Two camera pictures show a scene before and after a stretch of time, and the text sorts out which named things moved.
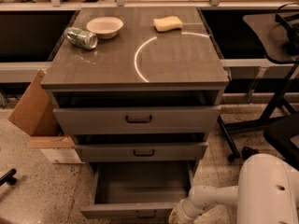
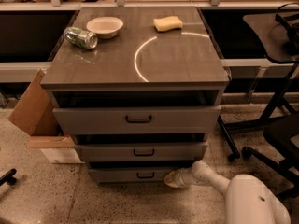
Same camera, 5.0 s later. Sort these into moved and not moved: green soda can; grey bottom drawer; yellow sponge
Moved: grey bottom drawer
Not moved: yellow sponge; green soda can
